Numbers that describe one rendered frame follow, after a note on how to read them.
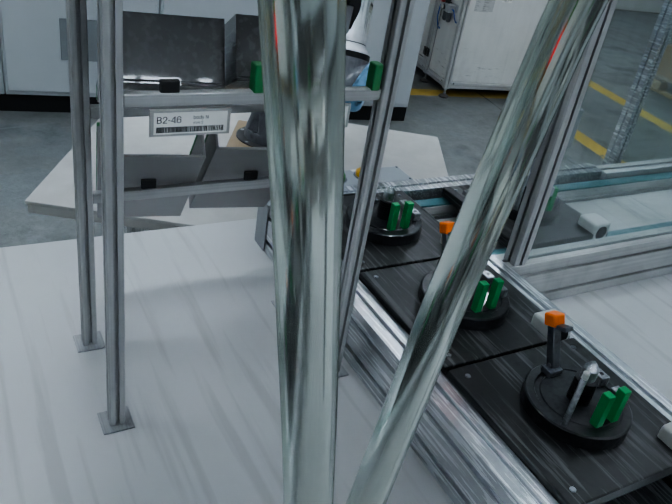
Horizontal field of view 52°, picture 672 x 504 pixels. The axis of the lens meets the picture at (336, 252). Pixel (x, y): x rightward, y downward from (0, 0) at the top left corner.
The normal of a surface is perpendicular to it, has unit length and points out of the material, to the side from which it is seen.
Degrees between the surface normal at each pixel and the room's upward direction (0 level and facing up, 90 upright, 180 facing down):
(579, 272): 90
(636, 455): 0
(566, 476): 0
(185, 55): 65
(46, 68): 90
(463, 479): 90
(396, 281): 0
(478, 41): 90
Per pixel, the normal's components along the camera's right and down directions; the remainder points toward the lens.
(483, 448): 0.15, -0.84
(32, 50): 0.32, 0.53
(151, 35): 0.34, 0.13
